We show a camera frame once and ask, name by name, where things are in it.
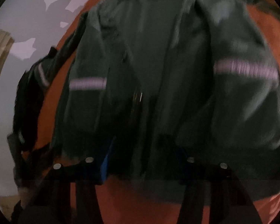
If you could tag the orange blanket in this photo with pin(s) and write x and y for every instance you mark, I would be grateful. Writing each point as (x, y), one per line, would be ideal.
(135, 203)

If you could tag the dark green fleece jacket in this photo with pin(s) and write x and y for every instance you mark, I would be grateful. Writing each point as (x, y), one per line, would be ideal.
(158, 74)

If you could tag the beige curtain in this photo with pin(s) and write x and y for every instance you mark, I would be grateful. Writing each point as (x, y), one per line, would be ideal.
(0, 63)

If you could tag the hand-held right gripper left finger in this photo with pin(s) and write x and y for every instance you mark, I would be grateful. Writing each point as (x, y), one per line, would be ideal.
(105, 165)

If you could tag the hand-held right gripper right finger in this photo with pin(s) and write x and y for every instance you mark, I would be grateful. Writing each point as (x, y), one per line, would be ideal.
(196, 191)

